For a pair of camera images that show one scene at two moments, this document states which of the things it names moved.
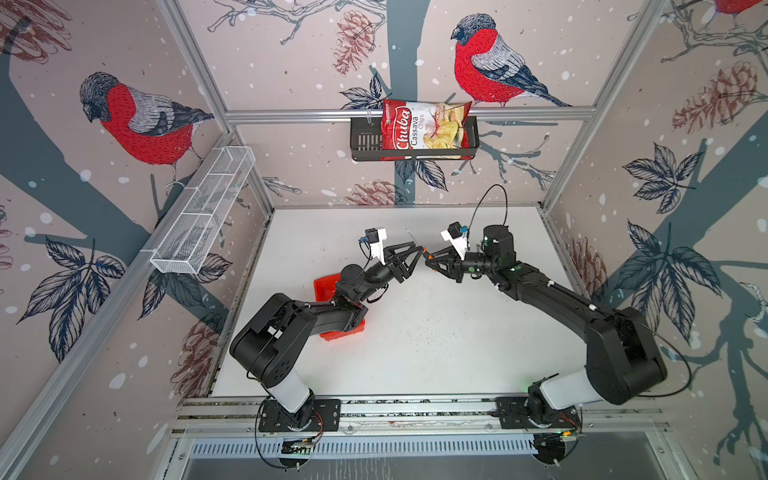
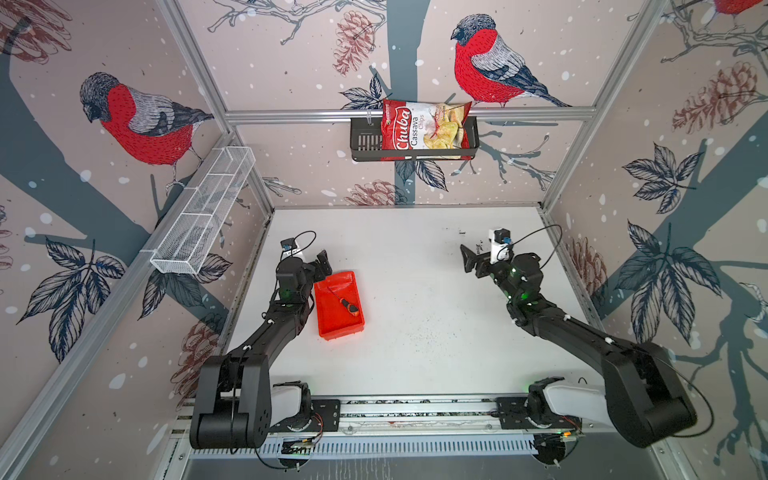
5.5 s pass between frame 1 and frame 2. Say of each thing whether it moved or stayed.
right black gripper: moved
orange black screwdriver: moved
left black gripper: moved
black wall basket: stayed
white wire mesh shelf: stayed
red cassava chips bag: stayed
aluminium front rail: stayed
